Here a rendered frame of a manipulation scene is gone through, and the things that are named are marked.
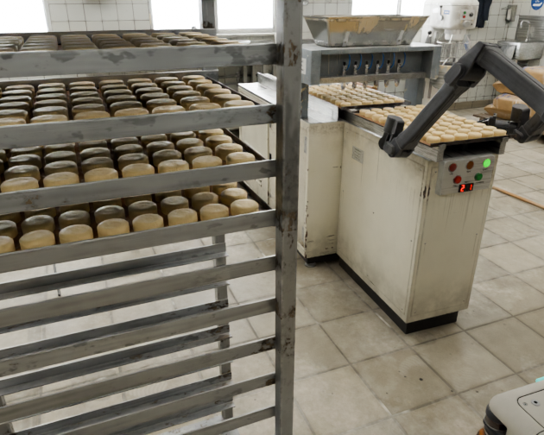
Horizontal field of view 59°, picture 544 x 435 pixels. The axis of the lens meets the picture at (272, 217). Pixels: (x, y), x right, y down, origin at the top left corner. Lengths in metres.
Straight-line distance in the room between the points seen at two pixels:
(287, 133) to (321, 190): 1.80
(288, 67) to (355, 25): 1.76
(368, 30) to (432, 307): 1.34
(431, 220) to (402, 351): 0.59
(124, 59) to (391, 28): 2.01
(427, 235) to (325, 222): 0.74
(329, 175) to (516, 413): 1.41
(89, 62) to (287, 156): 0.31
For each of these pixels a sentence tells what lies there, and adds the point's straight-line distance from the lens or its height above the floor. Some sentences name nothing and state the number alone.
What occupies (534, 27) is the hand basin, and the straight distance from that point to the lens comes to 7.30.
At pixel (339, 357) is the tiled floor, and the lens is 2.17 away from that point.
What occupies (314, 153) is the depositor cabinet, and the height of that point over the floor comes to 0.69.
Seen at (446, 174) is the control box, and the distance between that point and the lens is 1.96.
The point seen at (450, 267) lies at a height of 0.34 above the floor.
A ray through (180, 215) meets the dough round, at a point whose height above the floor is 1.06.
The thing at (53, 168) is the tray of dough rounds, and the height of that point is 1.15.
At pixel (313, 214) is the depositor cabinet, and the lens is 2.58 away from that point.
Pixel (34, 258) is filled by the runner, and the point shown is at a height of 1.05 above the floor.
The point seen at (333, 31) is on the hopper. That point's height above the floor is 1.26.
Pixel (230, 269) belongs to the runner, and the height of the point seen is 0.97.
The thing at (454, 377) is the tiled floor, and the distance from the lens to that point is 2.19.
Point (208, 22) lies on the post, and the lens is 1.17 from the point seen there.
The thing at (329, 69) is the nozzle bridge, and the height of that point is 1.08.
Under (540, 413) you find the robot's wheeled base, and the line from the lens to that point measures 1.73.
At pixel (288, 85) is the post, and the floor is 1.28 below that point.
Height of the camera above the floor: 1.40
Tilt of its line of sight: 24 degrees down
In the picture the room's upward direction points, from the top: straight up
